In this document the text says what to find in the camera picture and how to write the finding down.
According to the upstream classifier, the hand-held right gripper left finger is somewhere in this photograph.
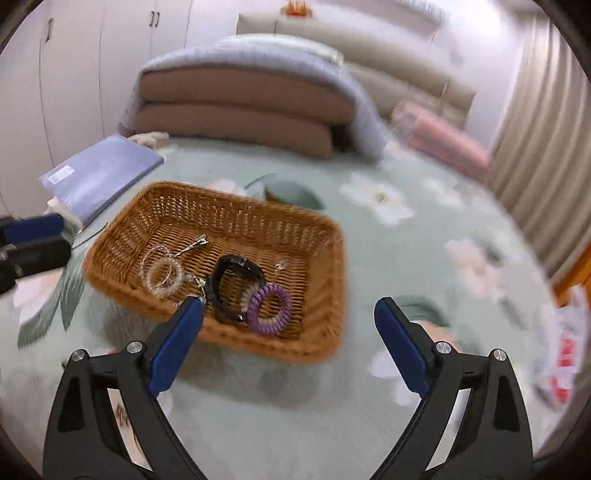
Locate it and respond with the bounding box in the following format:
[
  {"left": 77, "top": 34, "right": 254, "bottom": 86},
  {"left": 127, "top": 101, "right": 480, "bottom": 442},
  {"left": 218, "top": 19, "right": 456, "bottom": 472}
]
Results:
[{"left": 42, "top": 295, "right": 206, "bottom": 480}]

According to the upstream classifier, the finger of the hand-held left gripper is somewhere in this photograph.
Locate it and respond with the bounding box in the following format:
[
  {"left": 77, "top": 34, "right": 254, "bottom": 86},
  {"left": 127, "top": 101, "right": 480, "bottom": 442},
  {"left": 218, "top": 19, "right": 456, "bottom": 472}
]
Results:
[
  {"left": 0, "top": 213, "right": 65, "bottom": 246},
  {"left": 0, "top": 235, "right": 72, "bottom": 296}
]

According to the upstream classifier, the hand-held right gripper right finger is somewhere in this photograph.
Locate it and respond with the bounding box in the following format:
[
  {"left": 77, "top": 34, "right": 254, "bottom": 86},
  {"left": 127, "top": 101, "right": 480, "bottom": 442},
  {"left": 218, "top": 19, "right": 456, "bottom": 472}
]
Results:
[{"left": 369, "top": 296, "right": 536, "bottom": 480}]

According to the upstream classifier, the silver charm cluster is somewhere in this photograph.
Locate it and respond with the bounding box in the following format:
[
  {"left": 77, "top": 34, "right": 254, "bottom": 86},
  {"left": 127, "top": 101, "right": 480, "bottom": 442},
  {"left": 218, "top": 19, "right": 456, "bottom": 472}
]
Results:
[{"left": 185, "top": 274, "right": 208, "bottom": 305}]

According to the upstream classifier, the clear crystal bead bracelet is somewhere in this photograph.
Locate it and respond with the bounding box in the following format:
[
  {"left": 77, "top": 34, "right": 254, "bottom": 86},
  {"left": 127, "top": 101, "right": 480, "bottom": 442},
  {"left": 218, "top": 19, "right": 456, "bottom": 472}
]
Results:
[{"left": 145, "top": 256, "right": 184, "bottom": 296}]

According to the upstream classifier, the black wrist watch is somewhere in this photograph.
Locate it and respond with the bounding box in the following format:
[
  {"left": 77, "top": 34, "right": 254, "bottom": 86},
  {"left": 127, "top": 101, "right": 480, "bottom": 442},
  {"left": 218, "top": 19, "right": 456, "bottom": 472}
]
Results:
[{"left": 206, "top": 254, "right": 267, "bottom": 324}]

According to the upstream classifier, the purple spiral hair tie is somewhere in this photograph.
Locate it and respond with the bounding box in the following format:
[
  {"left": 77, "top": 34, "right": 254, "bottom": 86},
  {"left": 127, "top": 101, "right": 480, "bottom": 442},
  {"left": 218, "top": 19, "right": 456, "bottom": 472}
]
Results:
[{"left": 246, "top": 284, "right": 293, "bottom": 335}]

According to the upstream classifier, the cream spiral hair tie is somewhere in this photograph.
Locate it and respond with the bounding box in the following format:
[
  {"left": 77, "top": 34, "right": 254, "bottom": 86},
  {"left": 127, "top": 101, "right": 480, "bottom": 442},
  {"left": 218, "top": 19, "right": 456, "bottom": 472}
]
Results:
[{"left": 239, "top": 284, "right": 259, "bottom": 317}]

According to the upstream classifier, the thin silver wire necklace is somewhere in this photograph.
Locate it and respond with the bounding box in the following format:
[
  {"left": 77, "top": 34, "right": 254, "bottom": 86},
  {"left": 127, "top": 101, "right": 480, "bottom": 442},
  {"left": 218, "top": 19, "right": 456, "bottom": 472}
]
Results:
[{"left": 140, "top": 234, "right": 211, "bottom": 278}]

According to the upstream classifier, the brown wicker basket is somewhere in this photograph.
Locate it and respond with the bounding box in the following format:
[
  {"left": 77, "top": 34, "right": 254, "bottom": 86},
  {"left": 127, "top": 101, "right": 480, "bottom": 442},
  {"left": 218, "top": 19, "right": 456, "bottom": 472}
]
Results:
[{"left": 83, "top": 181, "right": 346, "bottom": 365}]

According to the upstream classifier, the blue covered book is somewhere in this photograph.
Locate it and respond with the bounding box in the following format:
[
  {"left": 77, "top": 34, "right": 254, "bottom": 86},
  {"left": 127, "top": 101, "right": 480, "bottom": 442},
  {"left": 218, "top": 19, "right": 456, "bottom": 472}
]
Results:
[{"left": 38, "top": 134, "right": 165, "bottom": 222}]

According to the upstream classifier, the green floral bedspread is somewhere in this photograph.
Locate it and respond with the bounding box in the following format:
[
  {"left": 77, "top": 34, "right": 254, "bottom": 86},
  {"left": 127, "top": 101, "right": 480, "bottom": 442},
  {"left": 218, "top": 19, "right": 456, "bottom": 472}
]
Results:
[{"left": 0, "top": 134, "right": 591, "bottom": 480}]

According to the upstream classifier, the cream fluffy cloth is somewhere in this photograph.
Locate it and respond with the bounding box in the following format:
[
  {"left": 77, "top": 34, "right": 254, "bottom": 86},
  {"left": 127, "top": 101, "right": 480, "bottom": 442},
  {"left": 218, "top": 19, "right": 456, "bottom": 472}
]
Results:
[{"left": 127, "top": 131, "right": 171, "bottom": 148}]

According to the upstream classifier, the white red plastic bag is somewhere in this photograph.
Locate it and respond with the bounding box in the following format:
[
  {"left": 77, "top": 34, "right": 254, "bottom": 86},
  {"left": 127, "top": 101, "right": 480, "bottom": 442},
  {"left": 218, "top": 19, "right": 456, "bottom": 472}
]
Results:
[{"left": 536, "top": 286, "right": 591, "bottom": 407}]

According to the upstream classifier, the white wardrobe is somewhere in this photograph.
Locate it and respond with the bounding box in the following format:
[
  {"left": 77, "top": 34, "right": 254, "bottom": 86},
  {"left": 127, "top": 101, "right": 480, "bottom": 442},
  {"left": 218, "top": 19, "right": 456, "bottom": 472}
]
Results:
[{"left": 0, "top": 0, "right": 195, "bottom": 217}]

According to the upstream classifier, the orange wooden furniture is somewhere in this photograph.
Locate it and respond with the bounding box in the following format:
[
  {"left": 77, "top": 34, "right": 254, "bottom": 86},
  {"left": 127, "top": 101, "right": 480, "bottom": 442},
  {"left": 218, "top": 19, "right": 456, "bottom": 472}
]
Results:
[{"left": 551, "top": 244, "right": 591, "bottom": 305}]

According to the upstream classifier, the pink folded blanket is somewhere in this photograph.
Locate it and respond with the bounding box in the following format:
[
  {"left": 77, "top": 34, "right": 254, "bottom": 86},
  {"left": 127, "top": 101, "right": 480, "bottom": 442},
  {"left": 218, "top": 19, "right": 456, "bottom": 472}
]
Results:
[{"left": 392, "top": 102, "right": 492, "bottom": 178}]

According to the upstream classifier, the brown folded quilt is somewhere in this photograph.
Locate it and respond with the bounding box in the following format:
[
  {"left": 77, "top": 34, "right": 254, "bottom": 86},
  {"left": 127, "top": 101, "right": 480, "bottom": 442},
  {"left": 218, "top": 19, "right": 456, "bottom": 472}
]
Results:
[
  {"left": 131, "top": 102, "right": 333, "bottom": 160},
  {"left": 139, "top": 67, "right": 356, "bottom": 121}
]

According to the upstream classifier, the beige curtain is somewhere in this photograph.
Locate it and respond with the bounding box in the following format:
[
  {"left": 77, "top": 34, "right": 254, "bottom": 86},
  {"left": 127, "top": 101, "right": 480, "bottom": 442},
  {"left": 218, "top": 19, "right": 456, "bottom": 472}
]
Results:
[{"left": 485, "top": 18, "right": 591, "bottom": 278}]

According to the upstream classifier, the beige padded headboard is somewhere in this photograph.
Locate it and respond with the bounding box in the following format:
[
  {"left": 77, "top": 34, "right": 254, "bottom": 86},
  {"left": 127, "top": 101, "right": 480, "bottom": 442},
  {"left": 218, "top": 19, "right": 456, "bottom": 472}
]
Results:
[{"left": 236, "top": 11, "right": 477, "bottom": 116}]

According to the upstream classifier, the white carved wall shelf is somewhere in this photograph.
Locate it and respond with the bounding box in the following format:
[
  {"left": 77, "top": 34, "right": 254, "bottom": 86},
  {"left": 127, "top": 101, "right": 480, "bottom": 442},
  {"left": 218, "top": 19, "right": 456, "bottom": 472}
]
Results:
[{"left": 397, "top": 0, "right": 451, "bottom": 21}]

